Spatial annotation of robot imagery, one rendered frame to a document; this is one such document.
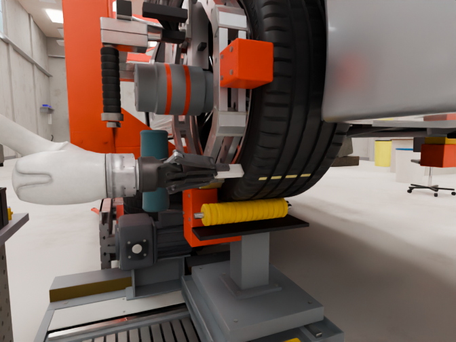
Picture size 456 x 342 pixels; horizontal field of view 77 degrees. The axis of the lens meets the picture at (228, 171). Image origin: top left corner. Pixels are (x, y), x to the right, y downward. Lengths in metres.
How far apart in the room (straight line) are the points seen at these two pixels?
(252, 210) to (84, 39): 0.92
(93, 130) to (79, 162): 0.69
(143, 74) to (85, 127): 0.54
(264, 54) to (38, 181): 0.45
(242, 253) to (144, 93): 0.55
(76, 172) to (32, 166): 0.07
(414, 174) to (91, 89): 5.01
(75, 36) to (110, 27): 0.66
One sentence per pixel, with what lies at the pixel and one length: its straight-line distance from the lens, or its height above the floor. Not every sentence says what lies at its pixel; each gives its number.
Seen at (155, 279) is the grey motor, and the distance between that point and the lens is 1.36.
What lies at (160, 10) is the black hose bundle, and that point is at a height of 0.97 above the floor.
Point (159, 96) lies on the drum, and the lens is 0.78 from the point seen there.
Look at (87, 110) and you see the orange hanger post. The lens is 1.27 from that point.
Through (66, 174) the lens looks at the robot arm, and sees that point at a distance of 0.57.
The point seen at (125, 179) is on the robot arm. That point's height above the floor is 0.63.
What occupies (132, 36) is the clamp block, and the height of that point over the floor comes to 0.92.
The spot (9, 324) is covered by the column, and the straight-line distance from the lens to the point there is 1.23.
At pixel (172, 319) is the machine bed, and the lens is 1.19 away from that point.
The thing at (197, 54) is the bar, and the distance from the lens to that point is 0.87.
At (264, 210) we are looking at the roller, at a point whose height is 0.52.
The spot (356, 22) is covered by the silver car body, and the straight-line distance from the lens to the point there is 0.53.
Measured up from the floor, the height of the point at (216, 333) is 0.15.
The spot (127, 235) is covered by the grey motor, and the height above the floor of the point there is 0.37.
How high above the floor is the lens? 0.71
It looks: 6 degrees down
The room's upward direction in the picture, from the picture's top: straight up
